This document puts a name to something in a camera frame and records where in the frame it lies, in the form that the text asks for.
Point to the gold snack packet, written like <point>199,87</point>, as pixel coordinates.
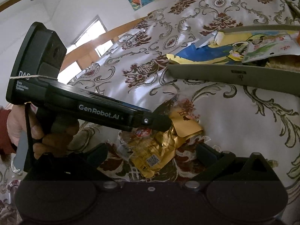
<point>161,150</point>

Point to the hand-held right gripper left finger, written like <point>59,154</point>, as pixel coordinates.
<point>98,152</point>

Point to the person's left hand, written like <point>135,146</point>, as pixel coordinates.
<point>16,126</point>

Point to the grey shallow tray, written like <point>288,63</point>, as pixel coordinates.
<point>211,75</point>

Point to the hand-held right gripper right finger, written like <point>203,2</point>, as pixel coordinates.
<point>206,154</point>

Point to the window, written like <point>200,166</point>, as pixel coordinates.
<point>91,30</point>

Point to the white and green snack packet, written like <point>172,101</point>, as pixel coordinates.
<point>264,46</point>

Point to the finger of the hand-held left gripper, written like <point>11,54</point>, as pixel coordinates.
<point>161,109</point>
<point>157,123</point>

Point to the cartoon print paper liner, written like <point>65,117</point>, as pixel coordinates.
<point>211,51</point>

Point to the white tube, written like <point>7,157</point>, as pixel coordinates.
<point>206,39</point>

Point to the floral printed blanket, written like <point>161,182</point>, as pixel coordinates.
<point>222,121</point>

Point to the wooden bed frame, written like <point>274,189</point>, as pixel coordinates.
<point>117,31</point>

